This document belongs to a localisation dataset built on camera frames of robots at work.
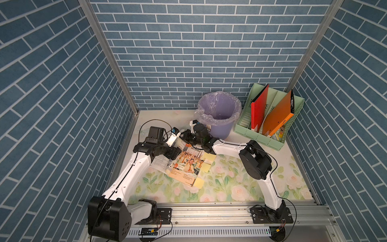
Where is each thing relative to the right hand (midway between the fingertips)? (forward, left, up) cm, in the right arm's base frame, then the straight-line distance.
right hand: (177, 135), depth 88 cm
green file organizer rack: (+17, -42, -7) cm, 46 cm away
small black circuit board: (-46, +7, -17) cm, 49 cm away
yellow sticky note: (-5, -20, -13) cm, 24 cm away
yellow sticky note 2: (-13, -18, -13) cm, 26 cm away
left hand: (-8, -2, +1) cm, 9 cm away
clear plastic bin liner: (+23, -24, +3) cm, 33 cm away
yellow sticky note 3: (-21, -15, -15) cm, 30 cm away
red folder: (+16, -47, +11) cm, 51 cm away
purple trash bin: (+7, -27, -3) cm, 28 cm away
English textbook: (-14, -6, -13) cm, 20 cm away
